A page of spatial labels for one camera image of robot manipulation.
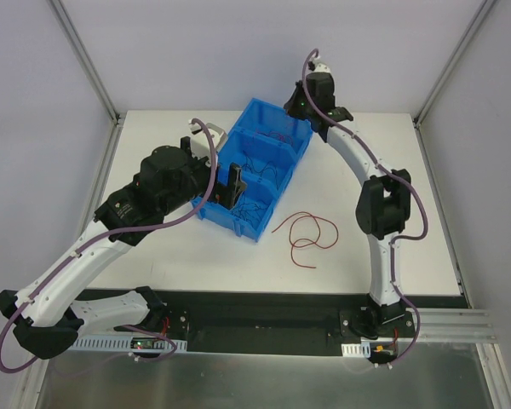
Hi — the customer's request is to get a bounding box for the black thin cable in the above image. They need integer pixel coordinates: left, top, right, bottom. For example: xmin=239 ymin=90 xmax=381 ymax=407
xmin=229 ymin=199 xmax=267 ymax=225

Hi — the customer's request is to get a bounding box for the red cable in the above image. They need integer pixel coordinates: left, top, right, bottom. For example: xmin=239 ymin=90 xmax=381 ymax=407
xmin=255 ymin=125 xmax=297 ymax=146
xmin=271 ymin=211 xmax=340 ymax=270

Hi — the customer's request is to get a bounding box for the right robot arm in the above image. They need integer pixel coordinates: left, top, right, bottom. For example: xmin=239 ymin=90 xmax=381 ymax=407
xmin=284 ymin=72 xmax=411 ymax=340

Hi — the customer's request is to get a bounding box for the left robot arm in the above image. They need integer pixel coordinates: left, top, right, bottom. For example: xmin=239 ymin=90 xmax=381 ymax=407
xmin=0 ymin=137 xmax=247 ymax=360

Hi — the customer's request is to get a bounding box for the blue plastic compartment bin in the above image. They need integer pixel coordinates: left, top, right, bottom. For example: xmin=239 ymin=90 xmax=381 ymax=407
xmin=198 ymin=98 xmax=313 ymax=242

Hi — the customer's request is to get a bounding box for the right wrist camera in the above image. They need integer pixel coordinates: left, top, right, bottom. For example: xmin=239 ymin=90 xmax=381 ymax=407
xmin=307 ymin=57 xmax=331 ymax=74

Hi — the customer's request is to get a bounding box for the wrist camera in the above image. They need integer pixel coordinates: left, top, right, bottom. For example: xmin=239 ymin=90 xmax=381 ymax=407
xmin=187 ymin=118 xmax=229 ymax=153
xmin=307 ymin=57 xmax=331 ymax=74

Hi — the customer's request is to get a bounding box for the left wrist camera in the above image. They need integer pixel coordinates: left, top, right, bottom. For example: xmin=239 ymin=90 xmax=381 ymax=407
xmin=187 ymin=118 xmax=229 ymax=153

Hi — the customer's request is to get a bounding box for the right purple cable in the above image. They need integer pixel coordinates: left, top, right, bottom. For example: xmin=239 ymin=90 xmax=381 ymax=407
xmin=302 ymin=49 xmax=430 ymax=308

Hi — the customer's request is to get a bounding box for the purple cable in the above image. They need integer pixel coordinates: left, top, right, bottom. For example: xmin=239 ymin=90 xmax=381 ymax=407
xmin=302 ymin=49 xmax=430 ymax=308
xmin=0 ymin=118 xmax=221 ymax=374

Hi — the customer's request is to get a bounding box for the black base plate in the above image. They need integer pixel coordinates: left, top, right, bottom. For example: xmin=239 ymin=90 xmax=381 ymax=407
xmin=112 ymin=285 xmax=427 ymax=357

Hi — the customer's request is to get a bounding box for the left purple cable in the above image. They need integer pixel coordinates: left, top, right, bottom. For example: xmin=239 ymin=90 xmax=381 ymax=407
xmin=0 ymin=118 xmax=221 ymax=374

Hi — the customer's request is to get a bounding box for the left white cable duct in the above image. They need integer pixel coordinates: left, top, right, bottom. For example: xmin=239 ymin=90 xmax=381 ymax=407
xmin=69 ymin=335 xmax=173 ymax=354

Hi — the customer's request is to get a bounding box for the white cable duct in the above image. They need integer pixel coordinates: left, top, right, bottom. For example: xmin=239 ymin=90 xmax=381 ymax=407
xmin=341 ymin=342 xmax=371 ymax=359
xmin=69 ymin=335 xmax=173 ymax=354

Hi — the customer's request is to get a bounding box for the right white cable duct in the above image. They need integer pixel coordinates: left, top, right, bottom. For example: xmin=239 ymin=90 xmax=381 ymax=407
xmin=341 ymin=342 xmax=371 ymax=359

